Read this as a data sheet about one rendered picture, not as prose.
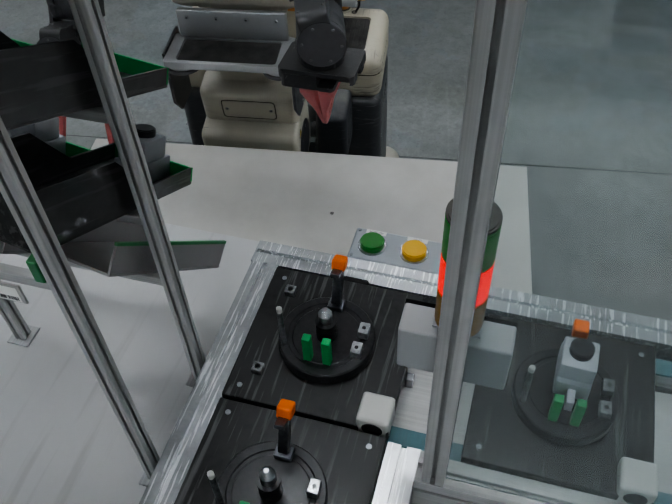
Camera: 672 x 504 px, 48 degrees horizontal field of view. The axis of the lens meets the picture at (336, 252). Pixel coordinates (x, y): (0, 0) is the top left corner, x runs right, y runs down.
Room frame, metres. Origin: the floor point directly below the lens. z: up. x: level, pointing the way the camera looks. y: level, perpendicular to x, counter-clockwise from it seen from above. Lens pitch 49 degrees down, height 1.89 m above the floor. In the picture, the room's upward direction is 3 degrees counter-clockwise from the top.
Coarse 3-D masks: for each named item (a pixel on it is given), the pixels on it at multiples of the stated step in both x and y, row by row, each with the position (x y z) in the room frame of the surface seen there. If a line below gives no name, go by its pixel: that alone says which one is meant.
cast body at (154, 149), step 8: (136, 128) 0.77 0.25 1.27; (144, 128) 0.77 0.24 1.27; (152, 128) 0.78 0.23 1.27; (144, 136) 0.76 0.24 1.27; (152, 136) 0.77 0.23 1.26; (160, 136) 0.77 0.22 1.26; (144, 144) 0.74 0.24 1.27; (152, 144) 0.75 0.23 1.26; (160, 144) 0.77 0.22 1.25; (144, 152) 0.74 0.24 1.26; (152, 152) 0.75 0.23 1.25; (160, 152) 0.76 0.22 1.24; (120, 160) 0.74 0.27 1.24; (152, 160) 0.75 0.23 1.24; (160, 160) 0.76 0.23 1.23; (168, 160) 0.77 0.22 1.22; (152, 168) 0.74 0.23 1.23; (160, 168) 0.75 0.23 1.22; (168, 168) 0.77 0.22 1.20; (152, 176) 0.74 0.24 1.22; (160, 176) 0.75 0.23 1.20
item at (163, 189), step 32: (32, 160) 0.70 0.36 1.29; (64, 160) 0.74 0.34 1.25; (96, 160) 0.78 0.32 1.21; (0, 192) 0.57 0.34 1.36; (64, 192) 0.58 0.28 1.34; (96, 192) 0.62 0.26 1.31; (128, 192) 0.66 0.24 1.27; (160, 192) 0.70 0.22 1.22; (0, 224) 0.56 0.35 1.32; (64, 224) 0.57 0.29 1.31; (96, 224) 0.60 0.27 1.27
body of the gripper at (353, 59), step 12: (288, 48) 0.86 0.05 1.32; (348, 48) 0.85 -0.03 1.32; (288, 60) 0.83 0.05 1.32; (300, 60) 0.82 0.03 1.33; (348, 60) 0.82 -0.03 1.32; (360, 60) 0.82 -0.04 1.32; (288, 72) 0.81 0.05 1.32; (300, 72) 0.80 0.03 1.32; (312, 72) 0.80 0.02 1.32; (324, 72) 0.80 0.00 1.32; (336, 72) 0.80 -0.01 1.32; (348, 72) 0.79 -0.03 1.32
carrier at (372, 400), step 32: (320, 288) 0.73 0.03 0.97; (352, 288) 0.73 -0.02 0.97; (384, 288) 0.73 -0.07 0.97; (256, 320) 0.68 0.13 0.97; (288, 320) 0.66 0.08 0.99; (320, 320) 0.62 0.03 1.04; (352, 320) 0.65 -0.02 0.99; (384, 320) 0.66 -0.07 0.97; (256, 352) 0.62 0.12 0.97; (288, 352) 0.60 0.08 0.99; (320, 352) 0.60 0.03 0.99; (352, 352) 0.59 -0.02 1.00; (384, 352) 0.61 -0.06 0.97; (256, 384) 0.57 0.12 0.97; (288, 384) 0.56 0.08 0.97; (320, 384) 0.56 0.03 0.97; (352, 384) 0.56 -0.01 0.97; (384, 384) 0.55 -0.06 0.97; (320, 416) 0.51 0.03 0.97; (352, 416) 0.51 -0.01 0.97; (384, 416) 0.49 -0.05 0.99
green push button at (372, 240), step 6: (366, 234) 0.84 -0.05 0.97; (372, 234) 0.84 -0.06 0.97; (378, 234) 0.84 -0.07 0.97; (360, 240) 0.83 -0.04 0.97; (366, 240) 0.83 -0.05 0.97; (372, 240) 0.83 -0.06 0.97; (378, 240) 0.82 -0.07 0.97; (360, 246) 0.82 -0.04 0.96; (366, 246) 0.81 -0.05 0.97; (372, 246) 0.81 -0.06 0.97; (378, 246) 0.81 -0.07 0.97; (372, 252) 0.81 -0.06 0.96
